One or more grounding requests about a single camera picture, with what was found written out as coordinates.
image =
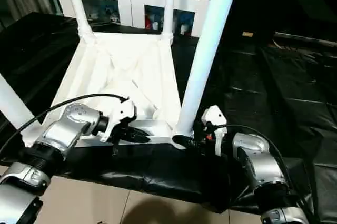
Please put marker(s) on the black work mat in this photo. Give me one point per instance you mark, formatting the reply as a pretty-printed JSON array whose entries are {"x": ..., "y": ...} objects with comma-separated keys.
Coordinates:
[{"x": 274, "y": 108}]

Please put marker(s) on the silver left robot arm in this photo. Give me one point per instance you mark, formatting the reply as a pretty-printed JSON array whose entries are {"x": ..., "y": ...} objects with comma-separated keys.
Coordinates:
[{"x": 47, "y": 150}]

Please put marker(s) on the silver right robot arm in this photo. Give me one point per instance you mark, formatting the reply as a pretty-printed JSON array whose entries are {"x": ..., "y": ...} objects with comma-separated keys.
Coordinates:
[{"x": 263, "y": 171}]

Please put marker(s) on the white plastic table top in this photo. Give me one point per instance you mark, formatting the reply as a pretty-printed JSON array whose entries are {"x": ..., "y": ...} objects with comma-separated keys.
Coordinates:
[{"x": 121, "y": 71}]

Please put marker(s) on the white plastic table leg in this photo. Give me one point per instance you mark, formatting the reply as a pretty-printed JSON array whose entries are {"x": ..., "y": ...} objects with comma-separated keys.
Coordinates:
[
  {"x": 208, "y": 45},
  {"x": 78, "y": 3},
  {"x": 15, "y": 103},
  {"x": 169, "y": 3}
]

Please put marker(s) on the small tan tag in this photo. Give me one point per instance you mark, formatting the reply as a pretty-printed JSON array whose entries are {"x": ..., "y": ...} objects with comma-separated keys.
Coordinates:
[{"x": 247, "y": 34}]

